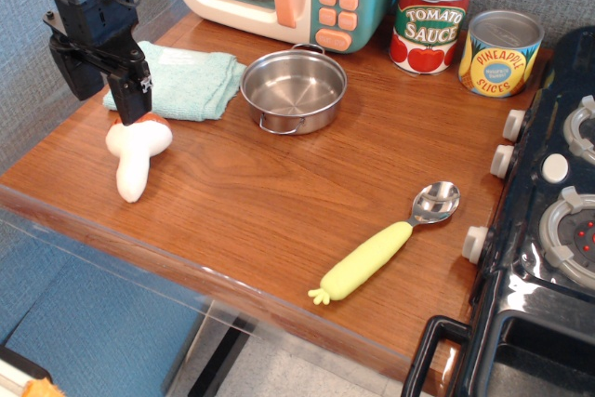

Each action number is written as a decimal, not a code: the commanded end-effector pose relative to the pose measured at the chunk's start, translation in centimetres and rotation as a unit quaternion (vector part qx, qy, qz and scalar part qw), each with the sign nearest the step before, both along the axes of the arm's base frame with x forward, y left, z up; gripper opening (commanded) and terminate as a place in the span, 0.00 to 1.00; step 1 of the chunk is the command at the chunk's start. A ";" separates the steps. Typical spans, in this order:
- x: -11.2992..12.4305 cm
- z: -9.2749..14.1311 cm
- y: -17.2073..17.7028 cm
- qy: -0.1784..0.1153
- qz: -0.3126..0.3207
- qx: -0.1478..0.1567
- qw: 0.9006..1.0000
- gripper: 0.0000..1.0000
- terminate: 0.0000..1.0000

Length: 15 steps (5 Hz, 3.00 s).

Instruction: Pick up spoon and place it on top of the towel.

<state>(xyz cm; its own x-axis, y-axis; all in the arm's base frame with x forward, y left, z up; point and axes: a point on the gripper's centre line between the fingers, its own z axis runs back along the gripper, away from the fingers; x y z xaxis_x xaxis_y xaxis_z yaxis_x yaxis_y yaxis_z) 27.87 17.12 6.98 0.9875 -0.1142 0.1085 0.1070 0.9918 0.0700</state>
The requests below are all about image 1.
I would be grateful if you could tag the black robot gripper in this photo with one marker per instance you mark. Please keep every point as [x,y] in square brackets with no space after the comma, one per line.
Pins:
[91,34]

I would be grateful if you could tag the yellow-handled metal spoon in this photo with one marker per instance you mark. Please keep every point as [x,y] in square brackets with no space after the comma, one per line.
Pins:
[433,204]

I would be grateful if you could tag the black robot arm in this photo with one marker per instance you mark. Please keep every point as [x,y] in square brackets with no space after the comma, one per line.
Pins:
[92,45]

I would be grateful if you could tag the light blue folded cloth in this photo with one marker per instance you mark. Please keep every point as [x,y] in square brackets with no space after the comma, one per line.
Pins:
[189,85]

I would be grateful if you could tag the white plush mushroom toy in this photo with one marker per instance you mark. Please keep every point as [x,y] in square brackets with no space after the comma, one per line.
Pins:
[134,145]

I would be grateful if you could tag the small stainless steel pot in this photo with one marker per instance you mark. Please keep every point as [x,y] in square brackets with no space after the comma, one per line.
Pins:
[294,92]

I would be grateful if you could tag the orange fuzzy object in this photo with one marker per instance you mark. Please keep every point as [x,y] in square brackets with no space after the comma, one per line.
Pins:
[41,388]

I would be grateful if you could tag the tomato sauce can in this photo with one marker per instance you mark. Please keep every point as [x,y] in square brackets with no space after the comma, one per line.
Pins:
[425,34]

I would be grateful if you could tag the pineapple slices can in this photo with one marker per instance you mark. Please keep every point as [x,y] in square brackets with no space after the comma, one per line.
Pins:
[500,52]

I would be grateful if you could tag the lower white stove knob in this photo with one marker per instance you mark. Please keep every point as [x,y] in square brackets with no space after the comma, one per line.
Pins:
[473,243]

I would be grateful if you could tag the white stove knob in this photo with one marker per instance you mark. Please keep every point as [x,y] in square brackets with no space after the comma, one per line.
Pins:
[513,125]
[473,243]
[501,161]

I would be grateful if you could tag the middle white stove knob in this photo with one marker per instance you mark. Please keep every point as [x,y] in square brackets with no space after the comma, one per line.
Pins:
[501,161]

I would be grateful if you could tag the upper white stove knob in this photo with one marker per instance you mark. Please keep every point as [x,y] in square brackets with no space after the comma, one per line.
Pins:
[513,125]

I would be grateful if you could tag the black toy stove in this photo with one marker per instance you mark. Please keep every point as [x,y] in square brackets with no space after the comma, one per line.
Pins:
[531,329]

